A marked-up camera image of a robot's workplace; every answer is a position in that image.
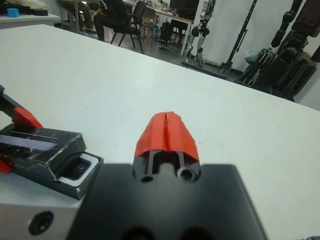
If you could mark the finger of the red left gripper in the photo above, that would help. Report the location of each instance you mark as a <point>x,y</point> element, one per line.
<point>5,165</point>
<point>26,118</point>

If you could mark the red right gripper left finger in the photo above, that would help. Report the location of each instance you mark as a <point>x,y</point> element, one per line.
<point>152,135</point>

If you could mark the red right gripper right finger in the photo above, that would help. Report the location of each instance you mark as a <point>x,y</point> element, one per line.
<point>180,135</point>

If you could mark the black taped box lid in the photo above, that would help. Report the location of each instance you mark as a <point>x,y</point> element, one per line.
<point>45,150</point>

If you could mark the black box base white liner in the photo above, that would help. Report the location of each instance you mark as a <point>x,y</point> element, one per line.
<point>72,186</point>

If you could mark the blue box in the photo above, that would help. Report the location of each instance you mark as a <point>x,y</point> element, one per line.
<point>13,12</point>

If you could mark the white side table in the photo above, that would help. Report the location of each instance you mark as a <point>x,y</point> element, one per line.
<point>37,18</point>

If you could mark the white humanoid robot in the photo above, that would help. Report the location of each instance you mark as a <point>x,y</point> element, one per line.
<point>200,32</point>

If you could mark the black folded cart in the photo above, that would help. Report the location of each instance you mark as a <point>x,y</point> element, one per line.
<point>260,67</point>

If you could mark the black bag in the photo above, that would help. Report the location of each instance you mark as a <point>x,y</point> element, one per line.
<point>166,30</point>

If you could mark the green white bag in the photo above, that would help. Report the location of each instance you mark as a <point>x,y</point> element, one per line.
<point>251,56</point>

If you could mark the black office chair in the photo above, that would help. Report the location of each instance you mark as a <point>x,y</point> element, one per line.
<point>132,27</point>

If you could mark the beige cushion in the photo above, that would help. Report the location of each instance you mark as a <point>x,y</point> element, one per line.
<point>37,3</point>

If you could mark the black gantry stand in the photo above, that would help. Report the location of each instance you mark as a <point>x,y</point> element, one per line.
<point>241,35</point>

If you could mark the white desk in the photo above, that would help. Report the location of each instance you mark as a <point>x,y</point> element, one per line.
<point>172,16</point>

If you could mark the seated person black clothes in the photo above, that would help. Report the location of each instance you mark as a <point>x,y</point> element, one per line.
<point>100,25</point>

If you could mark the seated person brown trousers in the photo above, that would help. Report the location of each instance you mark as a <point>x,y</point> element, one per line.
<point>85,12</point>

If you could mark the black monitor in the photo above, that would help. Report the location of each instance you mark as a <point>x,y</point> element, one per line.
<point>185,3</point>

